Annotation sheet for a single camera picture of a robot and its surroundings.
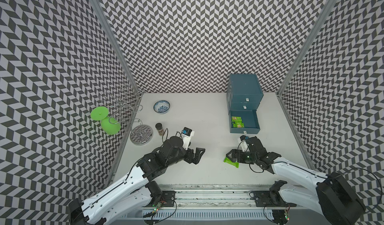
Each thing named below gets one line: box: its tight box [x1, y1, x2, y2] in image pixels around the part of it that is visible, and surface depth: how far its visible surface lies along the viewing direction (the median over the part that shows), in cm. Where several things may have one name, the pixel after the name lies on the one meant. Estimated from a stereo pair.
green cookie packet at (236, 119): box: [231, 116, 243, 123], surface depth 104 cm
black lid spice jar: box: [155, 122, 165, 136], surface depth 91 cm
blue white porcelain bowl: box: [153, 100, 171, 115], surface depth 110 cm
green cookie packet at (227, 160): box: [223, 156, 239, 168], surface depth 86 cm
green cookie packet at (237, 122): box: [231, 118, 245, 128], surface depth 101 cm
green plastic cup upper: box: [90, 106, 109, 121], surface depth 68 cm
